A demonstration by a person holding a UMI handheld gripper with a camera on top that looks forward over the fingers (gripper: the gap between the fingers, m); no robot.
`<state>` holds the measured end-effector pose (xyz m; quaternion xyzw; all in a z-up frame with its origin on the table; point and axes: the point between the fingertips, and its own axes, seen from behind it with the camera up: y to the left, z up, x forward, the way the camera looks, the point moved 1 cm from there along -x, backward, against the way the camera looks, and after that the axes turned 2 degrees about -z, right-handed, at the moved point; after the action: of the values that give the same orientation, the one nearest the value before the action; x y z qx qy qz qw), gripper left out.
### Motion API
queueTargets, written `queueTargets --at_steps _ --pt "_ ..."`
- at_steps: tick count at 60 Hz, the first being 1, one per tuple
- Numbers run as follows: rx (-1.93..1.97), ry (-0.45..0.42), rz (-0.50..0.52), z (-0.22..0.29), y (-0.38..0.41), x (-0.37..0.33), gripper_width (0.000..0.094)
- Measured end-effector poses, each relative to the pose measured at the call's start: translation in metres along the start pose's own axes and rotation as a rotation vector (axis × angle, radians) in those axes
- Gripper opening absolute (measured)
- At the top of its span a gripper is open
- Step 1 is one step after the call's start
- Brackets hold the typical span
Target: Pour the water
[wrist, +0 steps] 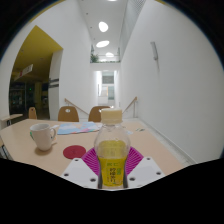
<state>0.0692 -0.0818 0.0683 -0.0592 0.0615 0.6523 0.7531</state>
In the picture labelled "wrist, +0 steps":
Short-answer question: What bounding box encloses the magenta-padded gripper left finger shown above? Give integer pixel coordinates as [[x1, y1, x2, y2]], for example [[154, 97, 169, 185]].
[[61, 147, 102, 190]]

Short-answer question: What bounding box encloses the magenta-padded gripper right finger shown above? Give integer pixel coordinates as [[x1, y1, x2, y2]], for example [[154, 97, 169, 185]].
[[123, 146, 166, 190]]

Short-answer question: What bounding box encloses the clear bottle with yellow drink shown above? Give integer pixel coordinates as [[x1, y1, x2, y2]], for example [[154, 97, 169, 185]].
[[93, 108, 130, 190]]

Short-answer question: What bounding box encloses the flat round red coaster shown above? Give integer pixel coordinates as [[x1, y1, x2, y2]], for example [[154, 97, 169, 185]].
[[62, 144, 87, 160]]

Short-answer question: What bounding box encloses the light blue printed paper sheet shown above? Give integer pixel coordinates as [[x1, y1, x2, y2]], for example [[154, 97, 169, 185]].
[[56, 121, 103, 136]]

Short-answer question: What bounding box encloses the white ceramic mug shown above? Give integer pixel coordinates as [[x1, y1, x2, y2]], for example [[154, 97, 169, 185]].
[[29, 123, 58, 152]]

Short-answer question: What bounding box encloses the small wooden side table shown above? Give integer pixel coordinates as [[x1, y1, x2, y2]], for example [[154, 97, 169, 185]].
[[0, 113, 24, 128]]

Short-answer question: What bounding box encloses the dark shop shelf unit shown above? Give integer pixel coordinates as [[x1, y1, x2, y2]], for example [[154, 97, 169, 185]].
[[8, 82, 50, 115]]

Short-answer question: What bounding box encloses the white hanging sign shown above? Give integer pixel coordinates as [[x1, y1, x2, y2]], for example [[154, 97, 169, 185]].
[[13, 63, 34, 82]]

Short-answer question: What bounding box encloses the green potted plant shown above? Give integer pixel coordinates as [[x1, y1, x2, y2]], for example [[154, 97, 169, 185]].
[[90, 52, 100, 64]]

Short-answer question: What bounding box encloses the group of oval ceiling lights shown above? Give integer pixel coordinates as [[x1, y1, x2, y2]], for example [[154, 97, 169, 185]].
[[95, 20, 115, 58]]

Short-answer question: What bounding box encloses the dark wall sign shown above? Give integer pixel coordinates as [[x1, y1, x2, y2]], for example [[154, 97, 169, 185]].
[[48, 78, 60, 89]]

